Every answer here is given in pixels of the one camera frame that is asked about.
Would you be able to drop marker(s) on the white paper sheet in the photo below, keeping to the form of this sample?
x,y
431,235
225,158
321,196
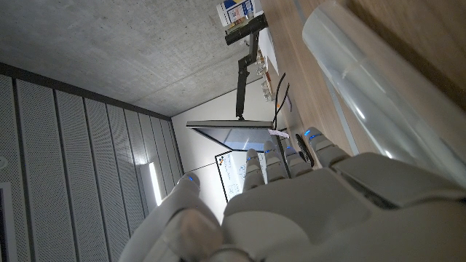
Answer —
x,y
269,47

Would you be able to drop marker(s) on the silver metal tube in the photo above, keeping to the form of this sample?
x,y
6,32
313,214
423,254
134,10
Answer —
x,y
375,91

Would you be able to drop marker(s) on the black remote control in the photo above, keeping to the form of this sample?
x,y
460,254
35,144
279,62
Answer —
x,y
302,147

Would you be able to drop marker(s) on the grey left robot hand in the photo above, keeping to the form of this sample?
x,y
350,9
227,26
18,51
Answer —
x,y
309,218

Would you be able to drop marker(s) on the white wipes canister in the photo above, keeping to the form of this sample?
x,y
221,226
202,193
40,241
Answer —
x,y
236,11

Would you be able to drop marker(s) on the computer monitor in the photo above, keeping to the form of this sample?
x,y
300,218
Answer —
x,y
240,136

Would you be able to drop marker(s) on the pale note on monitor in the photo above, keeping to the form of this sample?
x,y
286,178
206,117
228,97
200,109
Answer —
x,y
278,133

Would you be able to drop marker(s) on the white light strip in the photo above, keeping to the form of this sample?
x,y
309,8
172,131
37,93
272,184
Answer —
x,y
153,183

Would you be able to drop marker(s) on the white whiteboard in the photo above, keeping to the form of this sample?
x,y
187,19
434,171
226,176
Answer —
x,y
233,174

